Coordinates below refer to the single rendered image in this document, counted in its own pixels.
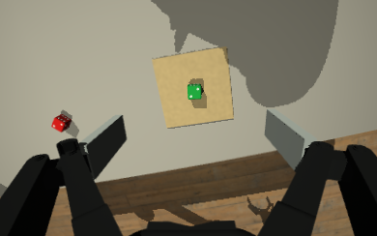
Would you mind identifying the tan flat mat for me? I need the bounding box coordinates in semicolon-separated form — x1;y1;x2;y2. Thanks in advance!
152;46;234;128

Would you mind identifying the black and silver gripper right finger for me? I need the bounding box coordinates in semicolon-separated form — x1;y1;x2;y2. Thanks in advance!
257;109;377;236

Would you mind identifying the green die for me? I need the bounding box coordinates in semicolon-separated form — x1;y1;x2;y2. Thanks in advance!
188;84;201;100

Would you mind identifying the red die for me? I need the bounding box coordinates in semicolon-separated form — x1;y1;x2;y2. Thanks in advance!
51;114;72;132

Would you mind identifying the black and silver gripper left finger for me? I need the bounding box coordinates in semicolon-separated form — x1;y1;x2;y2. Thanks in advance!
0;115;127;236

